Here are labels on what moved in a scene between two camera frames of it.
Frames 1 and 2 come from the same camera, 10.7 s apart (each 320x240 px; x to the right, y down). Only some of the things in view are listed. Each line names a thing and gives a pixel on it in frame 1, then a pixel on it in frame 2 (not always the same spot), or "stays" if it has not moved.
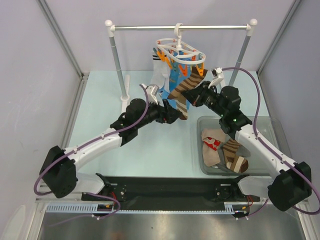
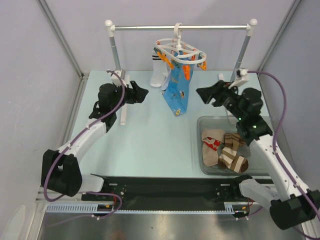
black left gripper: [167, 114] to [136, 94]
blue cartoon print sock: [177, 73] stays
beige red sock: [210, 147] stays
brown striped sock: [191, 79] to [232, 140]
